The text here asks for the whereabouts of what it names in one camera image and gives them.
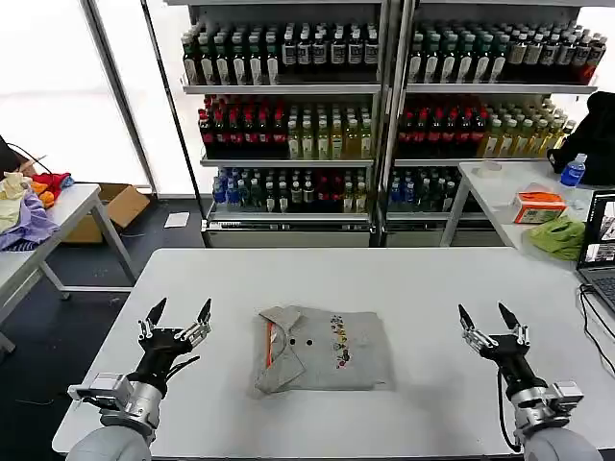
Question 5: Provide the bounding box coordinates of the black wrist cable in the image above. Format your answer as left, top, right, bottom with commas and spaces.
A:
496, 372, 524, 453
165, 353, 201, 380

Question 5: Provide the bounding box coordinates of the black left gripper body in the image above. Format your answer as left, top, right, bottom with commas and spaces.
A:
133, 327, 194, 384

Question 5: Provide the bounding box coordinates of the orange tissue box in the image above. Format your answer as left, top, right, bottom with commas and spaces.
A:
511, 190, 570, 225

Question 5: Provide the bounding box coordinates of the black bag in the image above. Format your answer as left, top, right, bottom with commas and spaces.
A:
0, 133, 28, 169

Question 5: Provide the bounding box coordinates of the blue-labelled water bottle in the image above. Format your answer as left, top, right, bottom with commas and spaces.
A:
559, 153, 588, 188

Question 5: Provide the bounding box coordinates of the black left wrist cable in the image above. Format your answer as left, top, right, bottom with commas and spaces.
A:
165, 353, 201, 380

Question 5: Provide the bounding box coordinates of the black laptop cable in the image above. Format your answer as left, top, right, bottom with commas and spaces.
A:
578, 282, 615, 380

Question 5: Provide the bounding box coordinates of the black window post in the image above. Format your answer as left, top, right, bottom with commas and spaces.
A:
82, 0, 159, 193

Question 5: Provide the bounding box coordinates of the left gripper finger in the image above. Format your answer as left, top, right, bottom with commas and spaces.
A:
136, 297, 169, 341
173, 297, 213, 348

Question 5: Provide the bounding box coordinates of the purple cloth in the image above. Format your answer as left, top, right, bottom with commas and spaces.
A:
0, 189, 62, 252

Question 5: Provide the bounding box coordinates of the shelf rack with bottles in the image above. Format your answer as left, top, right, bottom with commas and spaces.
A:
162, 0, 398, 249
386, 0, 607, 249

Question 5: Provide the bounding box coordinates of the dark open laptop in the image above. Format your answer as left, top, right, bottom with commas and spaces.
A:
575, 188, 615, 313

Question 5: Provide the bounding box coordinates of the green cloth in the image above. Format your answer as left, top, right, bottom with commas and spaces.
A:
522, 215, 587, 262

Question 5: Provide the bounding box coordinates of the white side table with laptop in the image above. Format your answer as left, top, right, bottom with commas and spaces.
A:
439, 160, 615, 263

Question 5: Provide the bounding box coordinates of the red cloth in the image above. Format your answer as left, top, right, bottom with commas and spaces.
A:
32, 171, 72, 201

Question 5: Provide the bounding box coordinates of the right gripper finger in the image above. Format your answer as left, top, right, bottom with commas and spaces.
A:
497, 301, 531, 347
457, 303, 500, 357

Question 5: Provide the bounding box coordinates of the brown cardboard box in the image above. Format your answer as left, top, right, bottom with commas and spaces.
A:
61, 183, 152, 244

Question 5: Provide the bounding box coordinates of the cream cloth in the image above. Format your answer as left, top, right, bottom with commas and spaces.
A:
0, 171, 35, 234

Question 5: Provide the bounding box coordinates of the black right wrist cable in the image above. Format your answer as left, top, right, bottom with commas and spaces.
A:
496, 372, 524, 453

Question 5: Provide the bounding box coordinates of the white side table with clothes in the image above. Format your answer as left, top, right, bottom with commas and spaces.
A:
0, 182, 140, 352

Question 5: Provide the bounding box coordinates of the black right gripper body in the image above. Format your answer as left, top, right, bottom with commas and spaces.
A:
479, 334, 550, 398

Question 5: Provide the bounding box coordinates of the grey printed shirt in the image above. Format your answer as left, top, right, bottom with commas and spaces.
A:
247, 304, 399, 399

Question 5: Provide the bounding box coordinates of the white tape roll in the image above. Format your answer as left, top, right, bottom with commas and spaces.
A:
470, 160, 504, 178

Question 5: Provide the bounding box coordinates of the orange cloth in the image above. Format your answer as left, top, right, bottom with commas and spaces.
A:
29, 181, 55, 208

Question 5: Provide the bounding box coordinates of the black backpack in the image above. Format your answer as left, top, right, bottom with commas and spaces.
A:
547, 90, 615, 186

